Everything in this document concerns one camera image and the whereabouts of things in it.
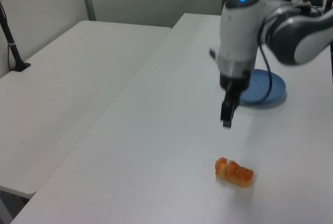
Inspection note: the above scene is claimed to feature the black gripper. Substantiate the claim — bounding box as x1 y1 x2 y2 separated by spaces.
219 72 251 129

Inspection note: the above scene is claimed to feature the white side table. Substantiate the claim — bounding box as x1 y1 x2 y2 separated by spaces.
0 20 173 200

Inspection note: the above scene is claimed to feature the orange braided bread loaf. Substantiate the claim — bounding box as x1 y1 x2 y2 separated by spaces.
214 157 254 188

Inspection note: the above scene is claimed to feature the blue round plate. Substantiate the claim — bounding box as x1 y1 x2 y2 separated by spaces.
238 69 287 105

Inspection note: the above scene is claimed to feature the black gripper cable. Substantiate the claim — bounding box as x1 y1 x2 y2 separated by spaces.
256 42 274 105

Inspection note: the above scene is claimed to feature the black pole with base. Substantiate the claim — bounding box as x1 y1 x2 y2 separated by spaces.
0 0 32 73

